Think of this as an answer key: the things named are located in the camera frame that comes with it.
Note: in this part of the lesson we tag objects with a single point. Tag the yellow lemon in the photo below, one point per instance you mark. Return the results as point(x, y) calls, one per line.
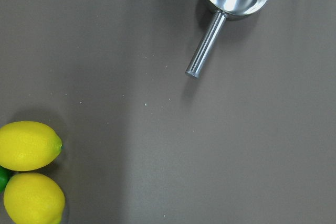
point(33, 198)
point(28, 145)

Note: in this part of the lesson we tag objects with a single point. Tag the green lime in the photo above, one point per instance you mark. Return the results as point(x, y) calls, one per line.
point(5, 175)

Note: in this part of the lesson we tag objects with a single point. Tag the yellow lemon upper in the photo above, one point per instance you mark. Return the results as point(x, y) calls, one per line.
point(28, 145)

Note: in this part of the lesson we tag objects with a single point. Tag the yellow lemon lower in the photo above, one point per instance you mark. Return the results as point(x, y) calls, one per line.
point(33, 198)

